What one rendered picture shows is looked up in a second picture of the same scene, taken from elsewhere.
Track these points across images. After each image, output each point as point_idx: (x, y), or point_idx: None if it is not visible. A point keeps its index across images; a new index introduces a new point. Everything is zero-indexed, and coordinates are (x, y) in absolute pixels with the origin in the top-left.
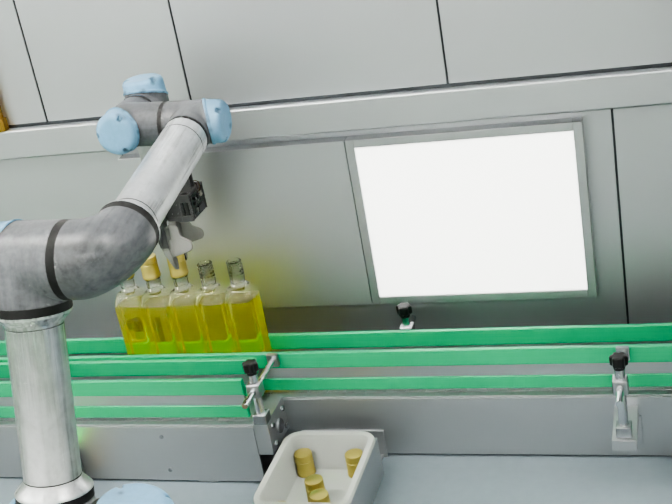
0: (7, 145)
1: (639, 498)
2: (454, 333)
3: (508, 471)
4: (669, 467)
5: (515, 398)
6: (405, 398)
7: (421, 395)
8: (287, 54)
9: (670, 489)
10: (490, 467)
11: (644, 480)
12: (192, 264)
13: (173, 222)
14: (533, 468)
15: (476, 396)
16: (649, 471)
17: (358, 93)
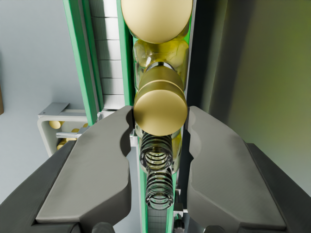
0: None
1: (120, 221)
2: (167, 230)
3: (132, 189)
4: (139, 227)
5: (140, 223)
6: (138, 186)
7: (140, 193)
8: None
9: (126, 227)
10: (134, 184)
11: (130, 222)
12: (298, 44)
13: (195, 211)
14: (135, 196)
15: (140, 211)
16: (136, 223)
17: None
